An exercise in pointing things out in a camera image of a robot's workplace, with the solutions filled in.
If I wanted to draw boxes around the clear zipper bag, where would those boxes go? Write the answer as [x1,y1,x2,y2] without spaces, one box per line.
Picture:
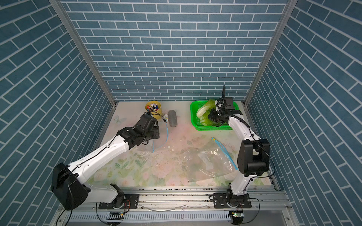
[114,122,195,186]
[180,138,238,182]

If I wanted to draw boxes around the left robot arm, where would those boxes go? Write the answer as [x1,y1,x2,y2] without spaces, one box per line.
[51,113,160,211]

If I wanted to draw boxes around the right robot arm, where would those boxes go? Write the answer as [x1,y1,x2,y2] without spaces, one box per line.
[208,109,270,207]

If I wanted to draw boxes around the yellow pen cup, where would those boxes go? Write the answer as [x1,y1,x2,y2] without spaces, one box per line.
[145,101,163,120]

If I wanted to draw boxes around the grey fabric case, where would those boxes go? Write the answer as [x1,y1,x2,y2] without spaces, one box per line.
[168,110,178,127]

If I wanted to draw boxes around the green plastic basket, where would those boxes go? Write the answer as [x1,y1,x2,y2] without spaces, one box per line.
[190,99,232,131]

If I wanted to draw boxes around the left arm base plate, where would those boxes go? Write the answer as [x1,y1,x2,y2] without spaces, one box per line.
[98,194,140,211]

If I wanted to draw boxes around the aluminium rail frame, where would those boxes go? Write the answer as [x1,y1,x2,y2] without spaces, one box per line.
[51,187,298,226]

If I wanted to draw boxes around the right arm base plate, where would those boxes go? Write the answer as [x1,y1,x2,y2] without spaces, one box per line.
[208,193,252,209]

